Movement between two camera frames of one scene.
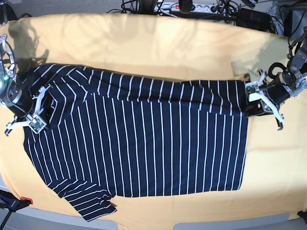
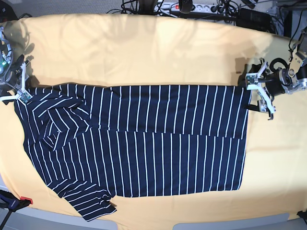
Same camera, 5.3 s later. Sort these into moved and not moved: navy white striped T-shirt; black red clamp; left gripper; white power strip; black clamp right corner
Moved: left gripper; navy white striped T-shirt
Not moved: black clamp right corner; black red clamp; white power strip
